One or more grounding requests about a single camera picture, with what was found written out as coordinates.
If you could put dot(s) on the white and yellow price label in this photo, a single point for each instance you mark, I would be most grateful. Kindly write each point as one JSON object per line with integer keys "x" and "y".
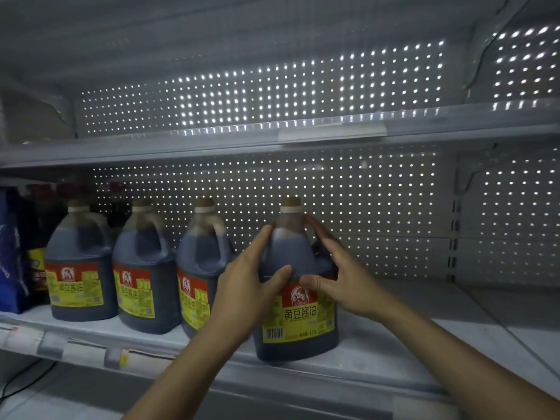
{"x": 116, "y": 357}

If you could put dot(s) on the slotted shelf upright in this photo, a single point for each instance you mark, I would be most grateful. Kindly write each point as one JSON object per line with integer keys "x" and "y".
{"x": 455, "y": 223}

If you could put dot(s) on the person's right hand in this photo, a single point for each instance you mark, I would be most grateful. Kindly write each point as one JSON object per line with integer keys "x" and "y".
{"x": 354, "y": 284}

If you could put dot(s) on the clear price tag holder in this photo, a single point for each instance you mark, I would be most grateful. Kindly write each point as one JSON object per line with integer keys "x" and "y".
{"x": 332, "y": 132}

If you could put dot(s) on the person's left forearm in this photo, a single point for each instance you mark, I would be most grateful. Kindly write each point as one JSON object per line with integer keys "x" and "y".
{"x": 188, "y": 380}

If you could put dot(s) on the person's right thumb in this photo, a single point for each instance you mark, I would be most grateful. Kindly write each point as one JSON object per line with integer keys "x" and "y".
{"x": 317, "y": 284}

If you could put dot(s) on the person's right forearm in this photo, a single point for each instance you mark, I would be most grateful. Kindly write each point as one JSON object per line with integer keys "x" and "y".
{"x": 459, "y": 367}

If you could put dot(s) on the blue package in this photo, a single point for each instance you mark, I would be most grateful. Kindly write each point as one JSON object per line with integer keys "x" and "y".
{"x": 11, "y": 258}

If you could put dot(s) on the perforated white back panel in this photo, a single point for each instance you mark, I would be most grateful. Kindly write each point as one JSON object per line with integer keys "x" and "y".
{"x": 372, "y": 201}

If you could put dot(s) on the person's left thumb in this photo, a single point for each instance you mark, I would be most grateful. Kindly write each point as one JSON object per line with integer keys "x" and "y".
{"x": 278, "y": 279}

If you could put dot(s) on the empty white shelf board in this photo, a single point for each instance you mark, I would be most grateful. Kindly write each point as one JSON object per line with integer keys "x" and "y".
{"x": 218, "y": 146}

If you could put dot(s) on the dark bottle with yellow label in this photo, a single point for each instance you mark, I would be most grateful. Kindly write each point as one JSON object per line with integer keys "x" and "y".
{"x": 37, "y": 266}

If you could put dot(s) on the soy sauce jug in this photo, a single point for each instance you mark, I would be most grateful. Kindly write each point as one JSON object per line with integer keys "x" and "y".
{"x": 78, "y": 258}
{"x": 144, "y": 262}
{"x": 199, "y": 258}
{"x": 302, "y": 341}

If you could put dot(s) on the person's left hand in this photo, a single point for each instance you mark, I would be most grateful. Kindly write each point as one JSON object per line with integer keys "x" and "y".
{"x": 238, "y": 293}

